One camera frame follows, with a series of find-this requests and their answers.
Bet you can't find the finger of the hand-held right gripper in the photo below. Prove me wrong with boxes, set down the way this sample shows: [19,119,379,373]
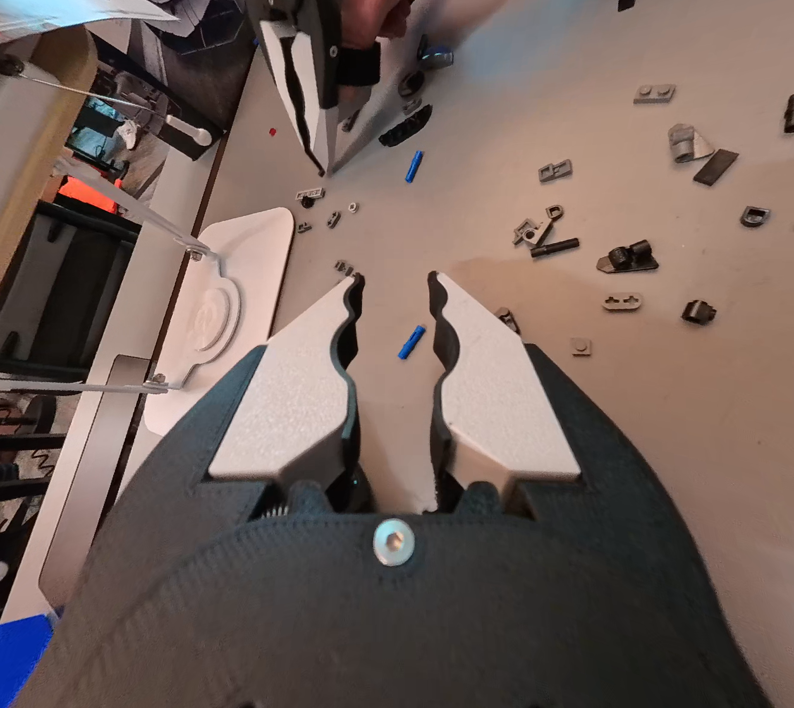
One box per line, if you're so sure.
[259,21,327,178]
[292,31,388,175]

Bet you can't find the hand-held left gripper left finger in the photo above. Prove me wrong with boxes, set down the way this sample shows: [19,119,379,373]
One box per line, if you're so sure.
[208,273,367,513]

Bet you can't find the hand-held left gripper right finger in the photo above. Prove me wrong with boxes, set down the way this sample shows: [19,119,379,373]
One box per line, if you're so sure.
[427,270,584,513]

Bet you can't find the scattered loose lego pieces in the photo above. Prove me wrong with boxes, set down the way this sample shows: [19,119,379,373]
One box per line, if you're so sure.
[267,0,794,363]

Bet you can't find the white booklet stand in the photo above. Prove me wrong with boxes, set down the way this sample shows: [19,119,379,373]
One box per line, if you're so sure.
[0,26,295,439]

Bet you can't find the orange plastic object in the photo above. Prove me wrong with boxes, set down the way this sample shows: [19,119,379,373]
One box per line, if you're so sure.
[57,176,120,214]

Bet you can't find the blue plastic bin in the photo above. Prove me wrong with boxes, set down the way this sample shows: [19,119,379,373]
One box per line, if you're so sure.
[0,612,64,708]

